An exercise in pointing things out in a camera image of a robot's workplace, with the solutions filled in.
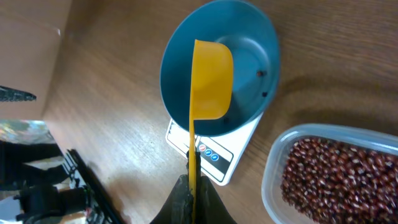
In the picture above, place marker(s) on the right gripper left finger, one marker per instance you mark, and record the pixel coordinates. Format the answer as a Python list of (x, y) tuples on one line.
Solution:
[(178, 207)]

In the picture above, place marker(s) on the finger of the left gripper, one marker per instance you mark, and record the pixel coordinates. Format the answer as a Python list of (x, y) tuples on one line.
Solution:
[(14, 95)]

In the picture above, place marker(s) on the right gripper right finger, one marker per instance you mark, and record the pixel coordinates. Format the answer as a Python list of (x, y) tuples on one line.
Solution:
[(210, 208)]

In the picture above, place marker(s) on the clear plastic bean container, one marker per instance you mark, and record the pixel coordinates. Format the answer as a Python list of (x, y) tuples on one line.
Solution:
[(280, 211)]

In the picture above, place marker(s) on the red adzuki beans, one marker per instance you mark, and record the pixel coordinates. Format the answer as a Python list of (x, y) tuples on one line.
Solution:
[(335, 182)]

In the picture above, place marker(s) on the yellow plastic measuring scoop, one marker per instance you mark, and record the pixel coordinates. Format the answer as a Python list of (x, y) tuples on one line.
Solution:
[(210, 96)]

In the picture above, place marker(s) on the blue plastic bowl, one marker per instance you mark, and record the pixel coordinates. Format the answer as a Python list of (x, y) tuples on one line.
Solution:
[(253, 42)]

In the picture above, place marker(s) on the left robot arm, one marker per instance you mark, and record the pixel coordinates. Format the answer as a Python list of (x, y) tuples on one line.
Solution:
[(71, 189)]

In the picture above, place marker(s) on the white digital kitchen scale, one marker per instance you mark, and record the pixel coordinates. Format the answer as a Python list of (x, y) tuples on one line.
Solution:
[(219, 155)]

